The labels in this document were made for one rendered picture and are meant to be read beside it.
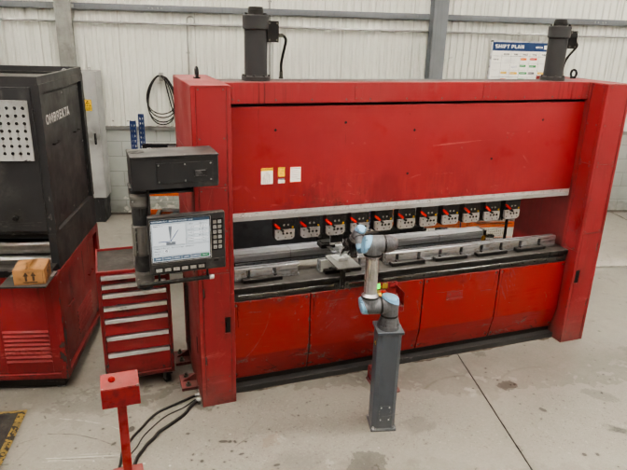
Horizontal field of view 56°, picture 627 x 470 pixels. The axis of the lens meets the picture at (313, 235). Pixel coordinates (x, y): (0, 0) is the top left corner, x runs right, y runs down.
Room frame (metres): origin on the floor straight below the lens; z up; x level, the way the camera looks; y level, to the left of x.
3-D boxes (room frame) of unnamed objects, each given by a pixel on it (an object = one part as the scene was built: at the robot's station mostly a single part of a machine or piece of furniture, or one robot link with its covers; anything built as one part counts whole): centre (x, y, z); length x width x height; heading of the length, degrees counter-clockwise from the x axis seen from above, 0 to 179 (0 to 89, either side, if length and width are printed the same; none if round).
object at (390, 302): (3.50, -0.51, 0.94); 0.13 x 0.12 x 0.14; 98
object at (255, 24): (4.17, 0.37, 2.54); 0.33 x 0.25 x 0.47; 110
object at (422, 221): (4.50, -0.90, 1.26); 0.15 x 0.09 x 0.17; 110
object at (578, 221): (5.18, -2.25, 1.15); 0.85 x 0.25 x 2.30; 20
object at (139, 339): (4.05, 1.35, 0.50); 0.50 x 0.50 x 1.00; 20
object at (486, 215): (4.71, -1.47, 1.26); 0.15 x 0.09 x 0.17; 110
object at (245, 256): (4.65, -0.45, 0.93); 2.30 x 0.14 x 0.10; 110
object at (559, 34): (5.03, -1.98, 2.54); 0.33 x 0.25 x 0.47; 110
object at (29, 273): (3.62, 1.92, 1.04); 0.30 x 0.26 x 0.12; 97
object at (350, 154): (4.46, -0.78, 1.74); 3.00 x 0.08 x 0.80; 110
